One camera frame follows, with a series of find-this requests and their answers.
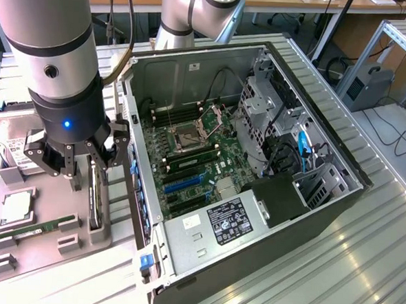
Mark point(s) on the thin locking lever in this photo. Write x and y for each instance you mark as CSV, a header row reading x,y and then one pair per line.
x,y
168,113

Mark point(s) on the silver chipset heatsink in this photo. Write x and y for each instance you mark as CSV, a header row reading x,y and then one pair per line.
x,y
226,189

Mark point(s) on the silver metal drive cage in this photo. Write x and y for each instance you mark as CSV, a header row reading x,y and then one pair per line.
x,y
257,107

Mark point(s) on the black graphics card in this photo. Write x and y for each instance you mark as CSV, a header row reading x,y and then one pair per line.
x,y
96,200

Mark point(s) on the CPU socket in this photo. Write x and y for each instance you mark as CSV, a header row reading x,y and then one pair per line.
x,y
186,137

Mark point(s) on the grey parts rack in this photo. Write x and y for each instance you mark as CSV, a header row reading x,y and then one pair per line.
x,y
47,218

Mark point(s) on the black office chair base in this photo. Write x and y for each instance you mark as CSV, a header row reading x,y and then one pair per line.
x,y
276,17
110,27

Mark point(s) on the open dark PC case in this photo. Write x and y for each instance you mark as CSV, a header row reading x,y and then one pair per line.
x,y
252,251

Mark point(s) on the wooden office desk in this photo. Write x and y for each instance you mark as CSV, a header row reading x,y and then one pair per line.
x,y
301,4

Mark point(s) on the grey machine box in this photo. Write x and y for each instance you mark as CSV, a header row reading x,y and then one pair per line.
x,y
369,90

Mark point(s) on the silver metal disk bay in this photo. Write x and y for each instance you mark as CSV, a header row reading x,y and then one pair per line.
x,y
321,190

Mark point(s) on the silver CPU chip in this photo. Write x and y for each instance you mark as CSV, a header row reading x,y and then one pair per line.
x,y
17,209

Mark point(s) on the black RAM slot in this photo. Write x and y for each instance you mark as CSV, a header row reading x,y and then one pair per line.
x,y
179,120
176,112
177,116
174,108

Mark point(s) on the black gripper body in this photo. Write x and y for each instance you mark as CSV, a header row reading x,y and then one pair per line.
x,y
71,109

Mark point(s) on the black slanted pole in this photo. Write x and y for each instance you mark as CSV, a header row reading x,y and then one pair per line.
x,y
333,27

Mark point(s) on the grey power supply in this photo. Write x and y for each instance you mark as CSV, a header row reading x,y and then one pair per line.
x,y
183,250

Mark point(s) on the green motherboard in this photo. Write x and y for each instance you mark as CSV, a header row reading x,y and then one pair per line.
x,y
155,138

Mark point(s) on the black plastic shroud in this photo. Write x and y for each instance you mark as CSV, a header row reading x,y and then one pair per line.
x,y
279,201

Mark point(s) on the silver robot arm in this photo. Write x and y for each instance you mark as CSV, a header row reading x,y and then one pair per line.
x,y
52,29

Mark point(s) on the silver hard disk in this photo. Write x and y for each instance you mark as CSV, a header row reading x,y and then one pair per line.
x,y
4,129

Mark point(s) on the silver socket cover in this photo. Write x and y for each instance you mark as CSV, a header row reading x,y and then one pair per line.
x,y
201,124

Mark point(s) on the black expansion slot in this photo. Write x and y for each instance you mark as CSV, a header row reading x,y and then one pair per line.
x,y
188,209
186,200
180,177

